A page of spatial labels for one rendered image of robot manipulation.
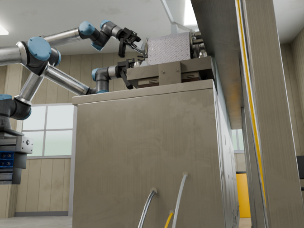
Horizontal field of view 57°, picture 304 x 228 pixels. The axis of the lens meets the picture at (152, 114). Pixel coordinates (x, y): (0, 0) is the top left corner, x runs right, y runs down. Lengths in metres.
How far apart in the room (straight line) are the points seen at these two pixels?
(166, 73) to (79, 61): 4.65
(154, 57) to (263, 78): 1.01
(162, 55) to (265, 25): 0.95
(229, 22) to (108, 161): 0.78
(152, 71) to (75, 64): 4.59
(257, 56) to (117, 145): 0.76
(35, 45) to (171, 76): 0.67
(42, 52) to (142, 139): 0.66
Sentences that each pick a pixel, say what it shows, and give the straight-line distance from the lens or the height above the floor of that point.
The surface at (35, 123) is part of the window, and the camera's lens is 5.73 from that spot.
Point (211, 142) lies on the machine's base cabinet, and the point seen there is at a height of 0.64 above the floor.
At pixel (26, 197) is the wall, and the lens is 5.66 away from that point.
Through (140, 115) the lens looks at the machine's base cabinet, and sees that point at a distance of 1.20.
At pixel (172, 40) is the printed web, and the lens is 1.59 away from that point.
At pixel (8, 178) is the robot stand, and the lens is 1.77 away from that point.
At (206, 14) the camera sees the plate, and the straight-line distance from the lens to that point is 1.21.
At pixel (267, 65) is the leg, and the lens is 0.64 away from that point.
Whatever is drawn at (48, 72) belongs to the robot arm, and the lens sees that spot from 1.64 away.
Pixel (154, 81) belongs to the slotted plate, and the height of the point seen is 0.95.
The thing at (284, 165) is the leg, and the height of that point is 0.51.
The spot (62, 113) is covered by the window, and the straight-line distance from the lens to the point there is 5.57.
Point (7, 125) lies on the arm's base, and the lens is 1.88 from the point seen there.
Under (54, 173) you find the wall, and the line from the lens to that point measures 5.46.
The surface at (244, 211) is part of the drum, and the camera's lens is 4.51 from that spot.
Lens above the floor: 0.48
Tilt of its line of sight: 14 degrees up
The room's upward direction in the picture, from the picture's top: 1 degrees counter-clockwise
